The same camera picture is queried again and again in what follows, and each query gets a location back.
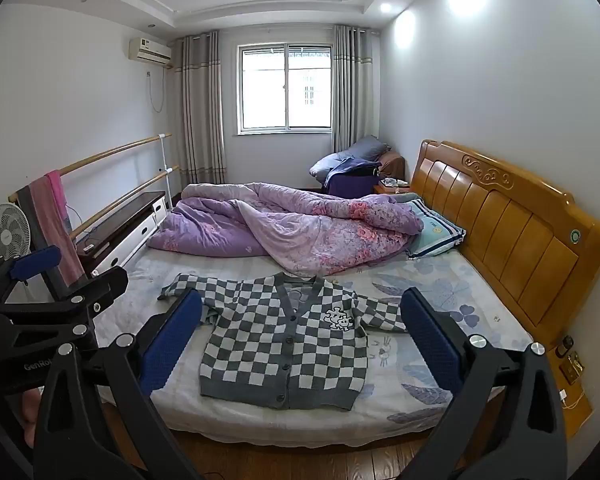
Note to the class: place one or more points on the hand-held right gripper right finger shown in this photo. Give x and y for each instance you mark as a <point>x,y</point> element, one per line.
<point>430,345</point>

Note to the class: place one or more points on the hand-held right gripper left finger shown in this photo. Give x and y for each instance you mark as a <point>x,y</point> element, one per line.
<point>172,340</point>

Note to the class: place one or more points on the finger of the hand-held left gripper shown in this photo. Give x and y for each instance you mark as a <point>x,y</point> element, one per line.
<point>35,261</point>
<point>90,295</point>

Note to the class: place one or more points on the grey white checkered cardigan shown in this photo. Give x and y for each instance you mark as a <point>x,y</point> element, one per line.
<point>280,345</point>

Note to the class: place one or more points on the person's left hand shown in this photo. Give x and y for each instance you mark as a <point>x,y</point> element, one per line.
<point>30,415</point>

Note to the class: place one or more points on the white electric fan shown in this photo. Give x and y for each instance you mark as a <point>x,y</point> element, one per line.
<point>5,232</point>

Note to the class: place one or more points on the white remote control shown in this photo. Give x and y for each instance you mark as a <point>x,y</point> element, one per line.
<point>88,249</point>

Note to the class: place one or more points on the pink towel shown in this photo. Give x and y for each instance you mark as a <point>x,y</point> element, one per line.
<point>55,220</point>

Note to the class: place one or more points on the grey towel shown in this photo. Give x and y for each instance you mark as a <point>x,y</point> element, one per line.
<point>29,205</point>

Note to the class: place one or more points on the dark top white cabinet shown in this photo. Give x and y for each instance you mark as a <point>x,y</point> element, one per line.
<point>125,215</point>

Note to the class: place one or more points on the blue striped pillow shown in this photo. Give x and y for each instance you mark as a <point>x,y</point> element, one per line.
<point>437,232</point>

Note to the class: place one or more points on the wooden bed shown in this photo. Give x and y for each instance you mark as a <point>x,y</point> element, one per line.
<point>510,230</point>

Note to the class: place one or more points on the white charger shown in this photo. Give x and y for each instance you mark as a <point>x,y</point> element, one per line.
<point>563,396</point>

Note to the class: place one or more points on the grey green pillow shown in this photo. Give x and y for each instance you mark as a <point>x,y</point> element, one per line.
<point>411,199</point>

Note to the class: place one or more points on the purple floral quilt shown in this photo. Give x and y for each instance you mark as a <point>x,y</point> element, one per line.
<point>280,230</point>

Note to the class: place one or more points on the wooden nightstand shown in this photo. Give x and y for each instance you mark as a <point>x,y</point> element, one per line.
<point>577,402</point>
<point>380,190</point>

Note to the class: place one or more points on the purple cloth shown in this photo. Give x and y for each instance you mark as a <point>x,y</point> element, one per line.
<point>347,185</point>

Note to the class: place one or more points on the black bag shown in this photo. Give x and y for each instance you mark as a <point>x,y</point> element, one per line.
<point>367,171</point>

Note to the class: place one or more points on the grey beige curtain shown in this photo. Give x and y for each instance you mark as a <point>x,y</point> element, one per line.
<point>200,110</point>
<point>350,85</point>

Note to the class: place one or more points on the white air conditioner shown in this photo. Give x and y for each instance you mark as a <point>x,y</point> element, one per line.
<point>147,50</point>

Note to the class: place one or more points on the white framed window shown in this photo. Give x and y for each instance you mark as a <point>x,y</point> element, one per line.
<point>265,90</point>

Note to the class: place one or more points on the bright ceiling light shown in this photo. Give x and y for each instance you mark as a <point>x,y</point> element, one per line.
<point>386,8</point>

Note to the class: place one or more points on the wooden barre rail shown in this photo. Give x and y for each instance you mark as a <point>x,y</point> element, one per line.
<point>130,195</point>
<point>110,152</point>

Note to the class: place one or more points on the white barre post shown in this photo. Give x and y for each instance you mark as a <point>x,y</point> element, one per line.
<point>164,155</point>

